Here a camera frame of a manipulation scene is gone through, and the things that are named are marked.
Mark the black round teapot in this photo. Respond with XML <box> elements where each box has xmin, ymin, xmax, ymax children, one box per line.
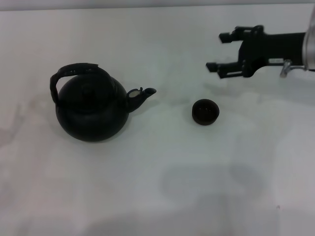
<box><xmin>50</xmin><ymin>62</ymin><xmax>158</xmax><ymax>143</ymax></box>

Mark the dark brown teacup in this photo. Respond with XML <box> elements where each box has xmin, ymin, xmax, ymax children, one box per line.
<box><xmin>191</xmin><ymin>98</ymin><xmax>220</xmax><ymax>125</ymax></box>

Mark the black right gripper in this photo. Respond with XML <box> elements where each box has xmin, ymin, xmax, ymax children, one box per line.
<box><xmin>206</xmin><ymin>24</ymin><xmax>307</xmax><ymax>80</ymax></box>

